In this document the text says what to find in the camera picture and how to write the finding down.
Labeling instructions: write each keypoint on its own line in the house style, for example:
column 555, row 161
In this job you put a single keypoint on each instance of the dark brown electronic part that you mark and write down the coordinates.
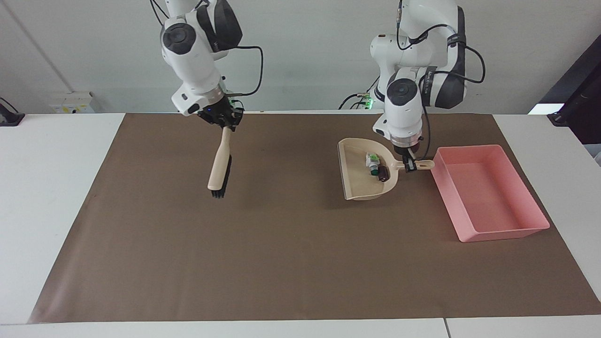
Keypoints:
column 384, row 173

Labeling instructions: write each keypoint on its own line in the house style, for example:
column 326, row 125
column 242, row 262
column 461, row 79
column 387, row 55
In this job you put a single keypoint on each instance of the green white small bottle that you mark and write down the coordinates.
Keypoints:
column 373, row 161

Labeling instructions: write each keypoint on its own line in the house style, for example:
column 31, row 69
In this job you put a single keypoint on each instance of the pink plastic bin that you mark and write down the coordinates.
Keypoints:
column 488, row 197

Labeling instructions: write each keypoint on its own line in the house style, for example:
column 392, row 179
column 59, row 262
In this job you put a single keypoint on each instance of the black stand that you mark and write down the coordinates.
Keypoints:
column 8, row 117
column 582, row 103

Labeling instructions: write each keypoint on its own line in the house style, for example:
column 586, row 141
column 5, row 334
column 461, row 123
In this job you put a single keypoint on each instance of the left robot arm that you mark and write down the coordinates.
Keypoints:
column 406, row 112

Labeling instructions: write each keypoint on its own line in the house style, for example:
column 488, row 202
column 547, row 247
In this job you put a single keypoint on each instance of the beige brush with black bristles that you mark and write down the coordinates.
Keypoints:
column 219, row 164

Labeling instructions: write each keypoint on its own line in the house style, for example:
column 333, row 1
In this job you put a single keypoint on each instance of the beige plastic dustpan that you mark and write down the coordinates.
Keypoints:
column 359, row 176

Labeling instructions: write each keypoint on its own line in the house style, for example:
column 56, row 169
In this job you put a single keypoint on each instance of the white wall socket box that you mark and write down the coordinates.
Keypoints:
column 70, row 102

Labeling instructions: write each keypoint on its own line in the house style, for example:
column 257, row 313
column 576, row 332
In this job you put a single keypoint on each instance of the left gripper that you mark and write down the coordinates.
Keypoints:
column 405, row 150

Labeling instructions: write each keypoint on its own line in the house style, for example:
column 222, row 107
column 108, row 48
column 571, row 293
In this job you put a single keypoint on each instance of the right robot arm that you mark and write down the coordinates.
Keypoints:
column 190, row 56

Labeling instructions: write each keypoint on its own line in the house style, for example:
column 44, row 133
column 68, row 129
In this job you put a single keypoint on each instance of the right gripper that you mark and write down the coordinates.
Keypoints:
column 217, row 111

